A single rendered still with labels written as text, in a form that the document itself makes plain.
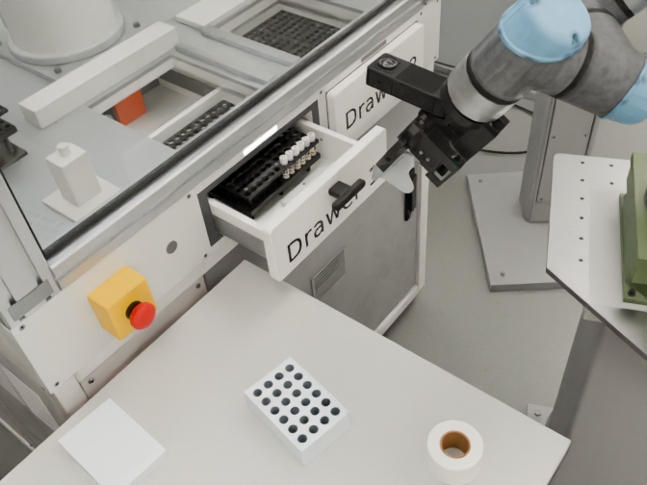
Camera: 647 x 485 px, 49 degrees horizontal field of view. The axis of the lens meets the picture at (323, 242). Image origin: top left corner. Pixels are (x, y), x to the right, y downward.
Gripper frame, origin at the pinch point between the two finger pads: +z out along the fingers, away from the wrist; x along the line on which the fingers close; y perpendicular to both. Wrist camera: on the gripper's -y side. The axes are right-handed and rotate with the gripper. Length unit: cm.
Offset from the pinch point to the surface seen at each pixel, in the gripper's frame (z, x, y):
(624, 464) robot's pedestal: 39, 22, 77
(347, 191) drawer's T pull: 10.5, 0.0, -0.9
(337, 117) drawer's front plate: 21.8, 17.6, -11.8
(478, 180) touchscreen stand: 100, 105, 25
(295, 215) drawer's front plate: 11.5, -8.9, -3.7
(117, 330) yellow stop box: 21.5, -36.2, -9.1
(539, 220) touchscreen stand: 85, 97, 45
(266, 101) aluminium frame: 13.9, 3.3, -20.0
